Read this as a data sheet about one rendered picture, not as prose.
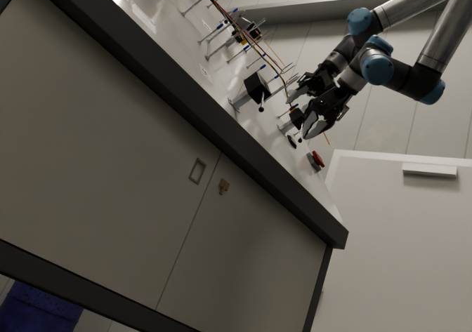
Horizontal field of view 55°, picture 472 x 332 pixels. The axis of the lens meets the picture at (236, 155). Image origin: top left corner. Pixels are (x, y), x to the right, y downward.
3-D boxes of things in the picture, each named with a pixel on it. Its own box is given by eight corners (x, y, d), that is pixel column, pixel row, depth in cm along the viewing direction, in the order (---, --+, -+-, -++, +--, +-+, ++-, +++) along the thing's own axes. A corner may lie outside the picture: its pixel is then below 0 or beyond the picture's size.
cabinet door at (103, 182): (155, 310, 95) (222, 151, 111) (-127, 180, 62) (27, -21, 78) (149, 308, 96) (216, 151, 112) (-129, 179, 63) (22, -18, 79)
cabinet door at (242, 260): (293, 374, 128) (329, 244, 144) (158, 311, 95) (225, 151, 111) (285, 371, 130) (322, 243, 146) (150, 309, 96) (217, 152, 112)
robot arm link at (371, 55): (413, 70, 114) (404, 59, 124) (372, 52, 113) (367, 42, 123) (396, 97, 117) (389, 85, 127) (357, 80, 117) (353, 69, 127)
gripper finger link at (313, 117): (310, 137, 145) (327, 115, 141) (302, 139, 140) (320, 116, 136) (303, 130, 146) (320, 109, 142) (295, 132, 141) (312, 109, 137)
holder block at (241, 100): (234, 121, 109) (267, 97, 106) (225, 93, 118) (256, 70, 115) (245, 132, 112) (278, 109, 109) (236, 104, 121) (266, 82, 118)
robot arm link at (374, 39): (375, 36, 122) (371, 30, 130) (349, 69, 127) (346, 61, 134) (398, 52, 123) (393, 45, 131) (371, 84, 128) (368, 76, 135)
